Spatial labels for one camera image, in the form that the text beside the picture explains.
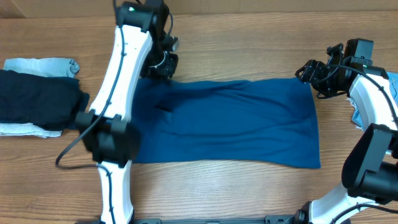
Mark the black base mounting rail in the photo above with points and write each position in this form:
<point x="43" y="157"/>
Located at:
<point x="268" y="219"/>

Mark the teal blue shirt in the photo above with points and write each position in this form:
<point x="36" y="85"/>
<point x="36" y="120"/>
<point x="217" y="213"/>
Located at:
<point x="272" y="120"/>

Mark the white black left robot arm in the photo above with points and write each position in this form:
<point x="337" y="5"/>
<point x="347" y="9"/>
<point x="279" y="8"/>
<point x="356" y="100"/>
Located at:
<point x="142" y="49"/>

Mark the light blue denim shorts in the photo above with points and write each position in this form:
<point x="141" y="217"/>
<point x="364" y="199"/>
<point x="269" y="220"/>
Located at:
<point x="393" y="90"/>

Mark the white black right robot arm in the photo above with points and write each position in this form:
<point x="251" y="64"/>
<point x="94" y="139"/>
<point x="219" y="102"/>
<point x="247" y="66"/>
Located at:
<point x="367" y="181"/>

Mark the folded black garment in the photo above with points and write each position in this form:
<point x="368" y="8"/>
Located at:
<point x="51" y="103"/>

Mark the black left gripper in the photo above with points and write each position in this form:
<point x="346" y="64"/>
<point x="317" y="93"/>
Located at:
<point x="168" y="72"/>

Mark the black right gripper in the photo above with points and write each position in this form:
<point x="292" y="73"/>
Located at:
<point x="315" y="73"/>

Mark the light grey folded towel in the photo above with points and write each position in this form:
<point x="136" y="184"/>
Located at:
<point x="43" y="67"/>

